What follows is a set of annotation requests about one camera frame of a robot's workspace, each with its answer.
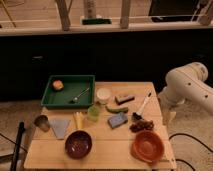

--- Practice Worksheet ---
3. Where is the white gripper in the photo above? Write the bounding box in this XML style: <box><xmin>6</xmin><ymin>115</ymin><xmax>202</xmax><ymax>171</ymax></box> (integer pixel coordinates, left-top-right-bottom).
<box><xmin>158</xmin><ymin>96</ymin><xmax>176</xmax><ymax>126</ymax></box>

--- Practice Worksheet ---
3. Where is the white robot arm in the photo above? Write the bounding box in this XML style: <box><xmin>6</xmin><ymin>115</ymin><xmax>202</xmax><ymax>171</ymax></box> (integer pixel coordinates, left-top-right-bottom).
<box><xmin>157</xmin><ymin>62</ymin><xmax>213</xmax><ymax>125</ymax></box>

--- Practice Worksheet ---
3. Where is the orange bowl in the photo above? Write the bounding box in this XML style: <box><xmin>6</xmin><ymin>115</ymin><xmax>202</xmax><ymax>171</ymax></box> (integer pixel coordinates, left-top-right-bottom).
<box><xmin>131</xmin><ymin>130</ymin><xmax>164</xmax><ymax>164</ymax></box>

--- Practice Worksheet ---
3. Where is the purple bowl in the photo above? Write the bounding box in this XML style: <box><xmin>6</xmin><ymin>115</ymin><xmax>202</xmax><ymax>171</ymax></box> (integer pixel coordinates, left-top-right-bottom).
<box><xmin>65</xmin><ymin>130</ymin><xmax>92</xmax><ymax>159</ymax></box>

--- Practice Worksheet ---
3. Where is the brown grape bunch toy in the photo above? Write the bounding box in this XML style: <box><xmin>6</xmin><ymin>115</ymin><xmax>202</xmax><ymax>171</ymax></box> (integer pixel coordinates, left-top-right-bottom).
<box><xmin>130</xmin><ymin>120</ymin><xmax>154</xmax><ymax>133</ymax></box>

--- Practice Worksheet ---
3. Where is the green banana toy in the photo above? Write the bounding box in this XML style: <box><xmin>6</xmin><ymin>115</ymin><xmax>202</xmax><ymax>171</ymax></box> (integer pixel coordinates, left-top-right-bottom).
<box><xmin>105</xmin><ymin>106</ymin><xmax>129</xmax><ymax>114</ymax></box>

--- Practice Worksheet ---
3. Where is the blue sponge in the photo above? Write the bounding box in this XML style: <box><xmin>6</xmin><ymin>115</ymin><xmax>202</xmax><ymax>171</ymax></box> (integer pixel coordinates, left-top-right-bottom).
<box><xmin>108</xmin><ymin>112</ymin><xmax>128</xmax><ymax>129</ymax></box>

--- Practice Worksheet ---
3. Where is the white cup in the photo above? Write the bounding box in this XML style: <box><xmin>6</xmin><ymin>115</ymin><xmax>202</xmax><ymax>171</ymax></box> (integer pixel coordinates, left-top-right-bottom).
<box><xmin>96</xmin><ymin>88</ymin><xmax>111</xmax><ymax>104</ymax></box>

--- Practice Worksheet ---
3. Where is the green cup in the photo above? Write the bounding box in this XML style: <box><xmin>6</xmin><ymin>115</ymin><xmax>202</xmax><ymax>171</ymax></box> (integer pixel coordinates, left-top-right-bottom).
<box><xmin>87</xmin><ymin>106</ymin><xmax>100</xmax><ymax>122</ymax></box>

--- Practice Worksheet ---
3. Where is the green plastic tray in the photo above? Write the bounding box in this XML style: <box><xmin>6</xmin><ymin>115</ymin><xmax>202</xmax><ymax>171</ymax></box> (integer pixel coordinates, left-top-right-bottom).
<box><xmin>41</xmin><ymin>75</ymin><xmax>95</xmax><ymax>109</ymax></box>

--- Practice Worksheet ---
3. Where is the metal spoon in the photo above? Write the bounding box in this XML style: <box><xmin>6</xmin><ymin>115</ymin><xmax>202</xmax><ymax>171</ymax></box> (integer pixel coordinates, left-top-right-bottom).
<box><xmin>71</xmin><ymin>87</ymin><xmax>90</xmax><ymax>103</ymax></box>

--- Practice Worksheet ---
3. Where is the grey cloth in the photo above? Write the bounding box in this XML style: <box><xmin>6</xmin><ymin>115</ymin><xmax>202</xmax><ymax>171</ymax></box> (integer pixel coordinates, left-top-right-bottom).
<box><xmin>50</xmin><ymin>119</ymin><xmax>69</xmax><ymax>140</ymax></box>

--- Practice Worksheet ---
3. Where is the orange fruit toy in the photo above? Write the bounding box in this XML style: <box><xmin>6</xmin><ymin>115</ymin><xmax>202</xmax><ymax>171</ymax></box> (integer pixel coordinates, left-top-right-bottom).
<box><xmin>52</xmin><ymin>80</ymin><xmax>64</xmax><ymax>91</ymax></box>

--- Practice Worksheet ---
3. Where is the green base stand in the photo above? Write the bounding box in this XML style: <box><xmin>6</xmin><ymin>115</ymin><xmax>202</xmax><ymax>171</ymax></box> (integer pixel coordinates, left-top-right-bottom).
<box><xmin>82</xmin><ymin>18</ymin><xmax>111</xmax><ymax>25</ymax></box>

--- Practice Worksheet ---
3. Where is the metal cup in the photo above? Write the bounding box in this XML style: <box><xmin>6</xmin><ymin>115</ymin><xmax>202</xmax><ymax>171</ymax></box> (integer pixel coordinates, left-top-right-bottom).
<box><xmin>34</xmin><ymin>115</ymin><xmax>50</xmax><ymax>132</ymax></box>

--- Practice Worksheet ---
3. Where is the black pole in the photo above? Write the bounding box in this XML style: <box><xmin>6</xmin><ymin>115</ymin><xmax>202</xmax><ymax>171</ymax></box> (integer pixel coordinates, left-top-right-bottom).
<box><xmin>10</xmin><ymin>122</ymin><xmax>25</xmax><ymax>171</ymax></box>

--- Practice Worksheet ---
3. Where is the black cable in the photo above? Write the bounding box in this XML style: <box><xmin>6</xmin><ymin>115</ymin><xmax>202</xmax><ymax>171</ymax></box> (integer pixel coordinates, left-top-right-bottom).
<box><xmin>168</xmin><ymin>132</ymin><xmax>213</xmax><ymax>171</ymax></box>

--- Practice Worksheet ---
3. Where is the white handled brush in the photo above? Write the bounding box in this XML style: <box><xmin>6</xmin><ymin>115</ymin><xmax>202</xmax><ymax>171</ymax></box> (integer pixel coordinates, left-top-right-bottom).
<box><xmin>132</xmin><ymin>93</ymin><xmax>152</xmax><ymax>120</ymax></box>

